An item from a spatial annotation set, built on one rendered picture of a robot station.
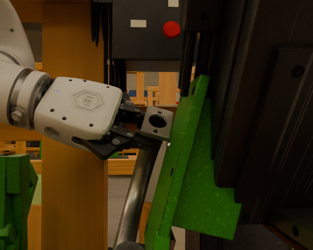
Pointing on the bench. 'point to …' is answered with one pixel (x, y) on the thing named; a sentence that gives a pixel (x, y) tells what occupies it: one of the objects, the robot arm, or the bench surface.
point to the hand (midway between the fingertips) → (149, 132)
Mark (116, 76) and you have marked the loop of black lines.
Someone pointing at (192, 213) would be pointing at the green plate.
